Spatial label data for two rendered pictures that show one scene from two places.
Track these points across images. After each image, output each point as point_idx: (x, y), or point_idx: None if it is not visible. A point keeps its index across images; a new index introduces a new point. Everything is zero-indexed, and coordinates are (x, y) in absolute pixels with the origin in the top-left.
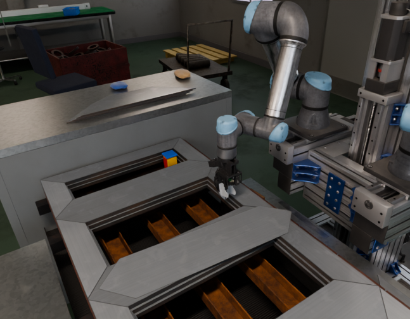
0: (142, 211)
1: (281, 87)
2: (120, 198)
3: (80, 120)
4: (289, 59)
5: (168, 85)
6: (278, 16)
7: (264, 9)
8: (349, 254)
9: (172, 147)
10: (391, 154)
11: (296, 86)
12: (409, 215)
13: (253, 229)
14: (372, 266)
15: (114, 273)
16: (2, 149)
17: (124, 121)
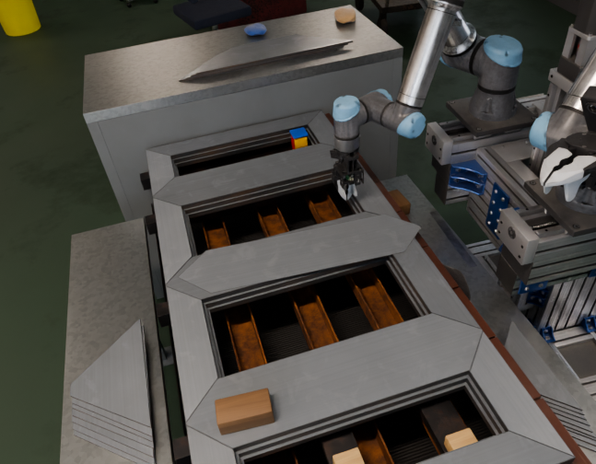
0: (249, 202)
1: (418, 65)
2: (225, 182)
3: (195, 79)
4: (434, 27)
5: (321, 33)
6: None
7: None
8: (493, 291)
9: (307, 123)
10: None
11: (470, 56)
12: (571, 254)
13: (364, 241)
14: (516, 310)
15: (196, 264)
16: (104, 110)
17: (247, 85)
